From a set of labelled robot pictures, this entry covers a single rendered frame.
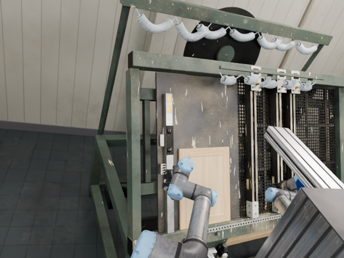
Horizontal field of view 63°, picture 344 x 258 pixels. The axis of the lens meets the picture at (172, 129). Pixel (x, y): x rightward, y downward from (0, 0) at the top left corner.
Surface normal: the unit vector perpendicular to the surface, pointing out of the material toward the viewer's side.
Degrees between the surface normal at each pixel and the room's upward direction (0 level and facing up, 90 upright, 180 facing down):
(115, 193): 0
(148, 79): 90
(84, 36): 90
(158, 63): 55
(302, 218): 90
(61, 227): 0
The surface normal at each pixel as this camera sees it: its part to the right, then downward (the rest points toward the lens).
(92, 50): 0.20, 0.55
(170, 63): 0.44, -0.02
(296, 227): -0.95, -0.10
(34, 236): 0.25, -0.83
